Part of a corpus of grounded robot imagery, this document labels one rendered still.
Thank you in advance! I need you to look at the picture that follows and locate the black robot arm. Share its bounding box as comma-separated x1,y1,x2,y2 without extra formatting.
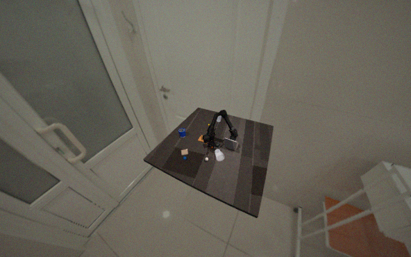
203,110,238,147

